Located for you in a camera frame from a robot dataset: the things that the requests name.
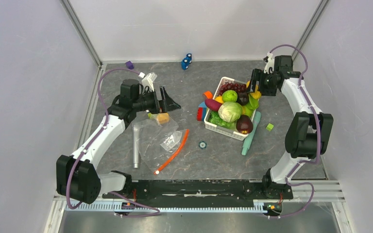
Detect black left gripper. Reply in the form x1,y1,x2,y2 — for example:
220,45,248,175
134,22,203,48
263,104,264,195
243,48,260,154
133,86,180,115

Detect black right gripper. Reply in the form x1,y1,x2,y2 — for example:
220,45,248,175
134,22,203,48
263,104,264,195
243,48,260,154
246,68,277,97

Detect fake yellow corn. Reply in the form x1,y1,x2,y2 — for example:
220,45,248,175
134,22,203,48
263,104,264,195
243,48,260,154
246,81,262,100

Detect small dark purple fruit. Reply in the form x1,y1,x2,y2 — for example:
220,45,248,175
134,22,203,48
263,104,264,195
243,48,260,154
237,93,249,106

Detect small green fake fruit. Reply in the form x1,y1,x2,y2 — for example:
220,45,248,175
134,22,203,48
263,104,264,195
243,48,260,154
221,90,238,102

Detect clear zip top bag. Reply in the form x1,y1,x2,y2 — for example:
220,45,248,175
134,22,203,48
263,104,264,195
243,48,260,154
135,114,189,175

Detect purple fake sweet potato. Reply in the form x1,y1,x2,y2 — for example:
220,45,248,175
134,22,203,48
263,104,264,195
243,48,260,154
204,99,222,112

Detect fake green cabbage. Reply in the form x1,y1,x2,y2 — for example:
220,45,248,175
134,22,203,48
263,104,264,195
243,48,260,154
218,102,242,123

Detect dark maroon fake fruit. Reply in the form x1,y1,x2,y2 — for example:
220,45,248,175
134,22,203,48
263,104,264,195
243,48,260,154
236,115,254,134

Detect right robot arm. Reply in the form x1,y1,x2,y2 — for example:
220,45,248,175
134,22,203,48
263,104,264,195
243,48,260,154
247,52,334,198

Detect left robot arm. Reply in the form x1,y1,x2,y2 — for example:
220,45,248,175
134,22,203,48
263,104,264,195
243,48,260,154
56,79,181,209

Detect dark red fake grapes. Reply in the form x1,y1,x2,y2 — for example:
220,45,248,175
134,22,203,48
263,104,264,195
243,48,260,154
218,82,247,96

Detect fake green apple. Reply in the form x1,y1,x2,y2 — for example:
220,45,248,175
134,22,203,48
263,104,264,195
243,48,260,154
242,106,254,118

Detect fake yellow lemon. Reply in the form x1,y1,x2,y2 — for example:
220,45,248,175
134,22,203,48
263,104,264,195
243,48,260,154
215,96,224,104

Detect fake green lettuce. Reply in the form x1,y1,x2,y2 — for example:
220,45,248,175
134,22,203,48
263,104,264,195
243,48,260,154
208,111,236,130

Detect yellow toy cylinder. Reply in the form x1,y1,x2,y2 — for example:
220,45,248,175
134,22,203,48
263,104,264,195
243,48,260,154
156,113,170,125

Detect red blue toy block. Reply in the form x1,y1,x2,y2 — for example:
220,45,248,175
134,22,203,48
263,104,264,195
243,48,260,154
196,101,208,121

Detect silver metal cylinder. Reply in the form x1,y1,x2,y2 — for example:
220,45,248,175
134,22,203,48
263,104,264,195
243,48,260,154
132,125,140,169

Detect orange toy cup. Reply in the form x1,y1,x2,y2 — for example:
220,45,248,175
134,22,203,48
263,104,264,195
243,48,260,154
203,91,213,100

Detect blue toy car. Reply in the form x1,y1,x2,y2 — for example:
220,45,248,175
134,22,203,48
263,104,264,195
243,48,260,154
181,53,192,70

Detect green white poker chip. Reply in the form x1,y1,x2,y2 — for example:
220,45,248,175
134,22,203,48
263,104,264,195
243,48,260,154
199,141,207,149

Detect small green cube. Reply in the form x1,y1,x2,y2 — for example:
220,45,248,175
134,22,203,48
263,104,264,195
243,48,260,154
266,123,274,132

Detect purple toy cube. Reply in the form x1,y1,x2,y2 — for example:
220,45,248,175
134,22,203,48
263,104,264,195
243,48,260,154
125,61,134,69

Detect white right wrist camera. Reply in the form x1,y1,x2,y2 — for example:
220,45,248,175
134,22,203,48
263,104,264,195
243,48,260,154
263,52,274,74

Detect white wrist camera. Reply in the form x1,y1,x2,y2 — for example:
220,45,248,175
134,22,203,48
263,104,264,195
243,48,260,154
138,72,157,92
263,52,274,74

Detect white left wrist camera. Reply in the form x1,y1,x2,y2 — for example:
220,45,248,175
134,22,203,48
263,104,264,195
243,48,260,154
138,72,157,92

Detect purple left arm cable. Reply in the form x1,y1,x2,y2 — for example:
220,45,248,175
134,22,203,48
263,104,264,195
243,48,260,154
65,67,161,218

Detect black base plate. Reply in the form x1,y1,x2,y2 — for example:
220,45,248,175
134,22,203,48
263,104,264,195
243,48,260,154
119,180,293,208

